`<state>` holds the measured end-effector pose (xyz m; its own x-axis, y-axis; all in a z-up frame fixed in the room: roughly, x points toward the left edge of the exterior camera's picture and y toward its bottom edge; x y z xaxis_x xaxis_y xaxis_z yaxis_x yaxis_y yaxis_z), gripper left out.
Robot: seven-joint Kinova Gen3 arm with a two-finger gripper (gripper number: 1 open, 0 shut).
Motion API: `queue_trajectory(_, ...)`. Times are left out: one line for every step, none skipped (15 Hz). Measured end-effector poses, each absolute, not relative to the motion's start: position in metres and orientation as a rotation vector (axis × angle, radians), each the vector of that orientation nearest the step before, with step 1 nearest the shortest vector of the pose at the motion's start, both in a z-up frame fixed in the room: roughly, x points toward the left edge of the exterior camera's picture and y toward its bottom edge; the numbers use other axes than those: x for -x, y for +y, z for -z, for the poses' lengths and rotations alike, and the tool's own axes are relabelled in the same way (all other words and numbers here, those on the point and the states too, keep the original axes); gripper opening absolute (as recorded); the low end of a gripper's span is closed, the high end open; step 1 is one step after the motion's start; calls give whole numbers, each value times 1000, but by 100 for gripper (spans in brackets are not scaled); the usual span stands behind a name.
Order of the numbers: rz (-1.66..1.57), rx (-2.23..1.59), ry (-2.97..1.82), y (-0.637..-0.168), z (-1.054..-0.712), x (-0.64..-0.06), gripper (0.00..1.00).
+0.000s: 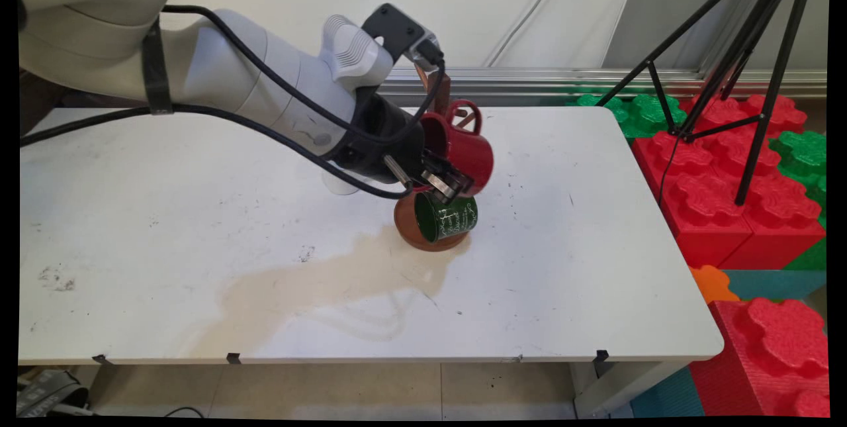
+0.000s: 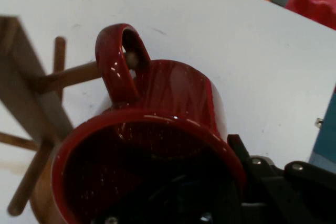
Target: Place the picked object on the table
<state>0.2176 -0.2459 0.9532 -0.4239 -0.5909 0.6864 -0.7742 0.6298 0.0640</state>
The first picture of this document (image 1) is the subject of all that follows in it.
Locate green foam block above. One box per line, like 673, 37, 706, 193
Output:
568, 86, 689, 140
768, 130, 828, 272

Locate black camera cable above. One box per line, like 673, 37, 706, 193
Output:
161, 5, 447, 147

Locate white enamel mug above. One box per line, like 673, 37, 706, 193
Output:
322, 167, 363, 196

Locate orange foam piece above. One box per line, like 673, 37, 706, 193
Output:
688, 265, 740, 305

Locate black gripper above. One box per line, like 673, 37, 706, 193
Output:
334, 92, 474, 202

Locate black gripper cable metal plug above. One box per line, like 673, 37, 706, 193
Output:
19, 104, 415, 201

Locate aluminium wall rail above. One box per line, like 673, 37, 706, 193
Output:
379, 64, 828, 101

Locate brown wooden mug tree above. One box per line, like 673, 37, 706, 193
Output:
394, 62, 478, 253

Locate black grey wrist camera box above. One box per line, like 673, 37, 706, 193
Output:
362, 3, 445, 72

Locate white table leg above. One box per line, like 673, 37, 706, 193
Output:
572, 361, 689, 418

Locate black tripod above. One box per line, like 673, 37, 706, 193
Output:
596, 0, 821, 207

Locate teal foam mat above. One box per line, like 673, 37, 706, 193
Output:
629, 366, 706, 418
721, 269, 828, 302

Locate green mug with white print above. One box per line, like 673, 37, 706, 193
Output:
415, 190, 478, 244

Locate thin black tripod cable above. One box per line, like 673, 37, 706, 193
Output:
657, 136, 682, 208

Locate large red foam block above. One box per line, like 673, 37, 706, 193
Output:
632, 128, 826, 270

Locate white wall conduit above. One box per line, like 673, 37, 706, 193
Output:
485, 0, 574, 68

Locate red enamel mug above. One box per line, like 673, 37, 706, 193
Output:
418, 99, 495, 200

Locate grey strap bag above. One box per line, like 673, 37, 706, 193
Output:
19, 369, 91, 418

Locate dark brown furniture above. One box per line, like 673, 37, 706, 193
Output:
19, 70, 73, 138

